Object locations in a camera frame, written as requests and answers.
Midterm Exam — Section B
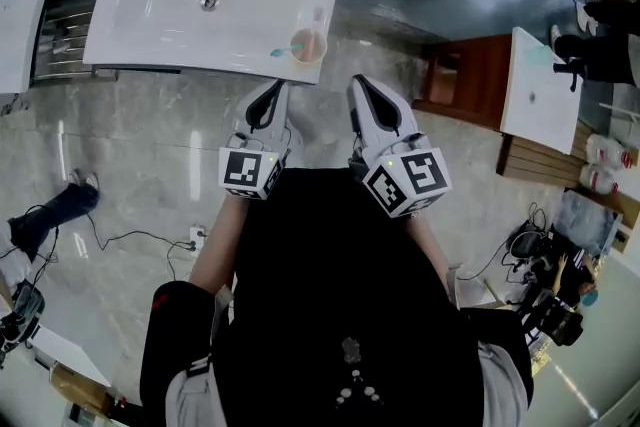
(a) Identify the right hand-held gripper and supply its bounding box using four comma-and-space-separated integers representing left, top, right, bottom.
346, 73, 454, 220

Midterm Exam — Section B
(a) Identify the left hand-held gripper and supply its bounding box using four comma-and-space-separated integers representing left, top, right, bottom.
218, 80, 294, 203

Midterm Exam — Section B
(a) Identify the teal toothbrush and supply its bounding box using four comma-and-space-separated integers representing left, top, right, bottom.
269, 42, 306, 59

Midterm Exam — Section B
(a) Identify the person's right forearm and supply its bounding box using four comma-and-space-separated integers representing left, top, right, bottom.
406, 213, 452, 292

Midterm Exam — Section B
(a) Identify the person's left forearm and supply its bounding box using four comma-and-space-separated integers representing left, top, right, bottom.
188, 193, 252, 289

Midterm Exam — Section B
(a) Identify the white power strip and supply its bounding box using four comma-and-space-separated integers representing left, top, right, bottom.
188, 225, 208, 253

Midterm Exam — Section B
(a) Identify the wooden slat pallet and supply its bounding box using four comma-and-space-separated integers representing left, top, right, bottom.
495, 116, 594, 189

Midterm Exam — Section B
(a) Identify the person's black shirt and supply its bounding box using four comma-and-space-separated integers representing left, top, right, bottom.
139, 166, 534, 427

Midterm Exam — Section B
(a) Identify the dark metal washbasin stand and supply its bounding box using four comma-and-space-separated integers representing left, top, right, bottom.
91, 63, 184, 82

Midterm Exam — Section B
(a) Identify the black faucet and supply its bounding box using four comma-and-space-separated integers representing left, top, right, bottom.
551, 58, 587, 93

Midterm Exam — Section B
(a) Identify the chrome metal stand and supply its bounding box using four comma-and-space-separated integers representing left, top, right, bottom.
30, 0, 102, 82

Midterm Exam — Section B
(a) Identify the white plastic jug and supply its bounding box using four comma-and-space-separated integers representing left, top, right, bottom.
584, 134, 634, 167
579, 162, 622, 196

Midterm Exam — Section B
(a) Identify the clear plastic bag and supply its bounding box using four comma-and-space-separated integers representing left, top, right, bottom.
554, 189, 624, 259

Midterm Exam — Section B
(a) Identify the white board with black marks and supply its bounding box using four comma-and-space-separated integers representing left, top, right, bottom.
26, 321, 113, 389

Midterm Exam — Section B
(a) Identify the pile of black camera gear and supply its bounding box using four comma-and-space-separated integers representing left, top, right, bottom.
504, 214, 587, 348

